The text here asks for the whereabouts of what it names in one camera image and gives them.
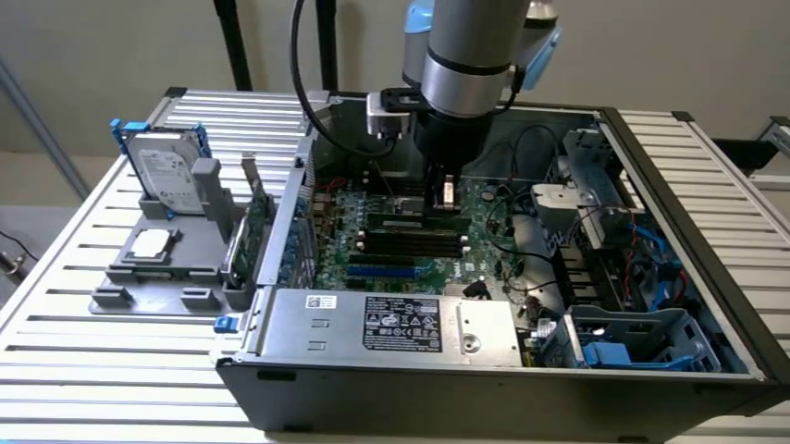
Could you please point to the grey disk bay cage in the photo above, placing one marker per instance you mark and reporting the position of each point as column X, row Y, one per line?
column 586, row 194

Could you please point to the grey parts rack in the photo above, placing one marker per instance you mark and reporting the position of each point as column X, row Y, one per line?
column 170, row 259

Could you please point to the silver CPU chip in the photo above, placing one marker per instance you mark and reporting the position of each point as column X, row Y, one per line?
column 150, row 242

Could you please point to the silver power supply unit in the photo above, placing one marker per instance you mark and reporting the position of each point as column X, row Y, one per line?
column 389, row 326

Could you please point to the black RAM slot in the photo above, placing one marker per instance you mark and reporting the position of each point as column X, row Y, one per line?
column 410, row 241

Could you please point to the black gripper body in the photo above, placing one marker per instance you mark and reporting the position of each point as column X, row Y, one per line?
column 449, row 139

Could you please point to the black open PC case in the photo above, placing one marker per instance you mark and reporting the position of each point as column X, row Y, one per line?
column 494, row 296

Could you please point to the green RAM stick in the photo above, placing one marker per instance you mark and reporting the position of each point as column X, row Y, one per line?
column 416, row 223

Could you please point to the green motherboard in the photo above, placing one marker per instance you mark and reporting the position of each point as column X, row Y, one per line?
column 396, row 250

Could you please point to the grey drive cage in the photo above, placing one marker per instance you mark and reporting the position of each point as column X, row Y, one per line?
column 636, row 337

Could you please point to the green graphics card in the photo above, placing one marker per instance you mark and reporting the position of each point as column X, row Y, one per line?
column 250, row 222

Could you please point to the black vertical post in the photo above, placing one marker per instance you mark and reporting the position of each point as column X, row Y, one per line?
column 328, row 44
column 234, row 44

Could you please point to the hard disk in blue frame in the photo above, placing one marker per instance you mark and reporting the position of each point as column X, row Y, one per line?
column 163, row 171

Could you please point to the blue table clamp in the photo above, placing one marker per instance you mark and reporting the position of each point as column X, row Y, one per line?
column 226, row 322

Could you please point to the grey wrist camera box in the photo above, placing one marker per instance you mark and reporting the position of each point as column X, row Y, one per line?
column 388, row 115

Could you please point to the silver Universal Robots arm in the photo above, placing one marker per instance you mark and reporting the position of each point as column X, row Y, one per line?
column 465, row 51

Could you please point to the blue expansion slot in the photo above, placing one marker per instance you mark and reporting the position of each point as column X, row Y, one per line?
column 380, row 273

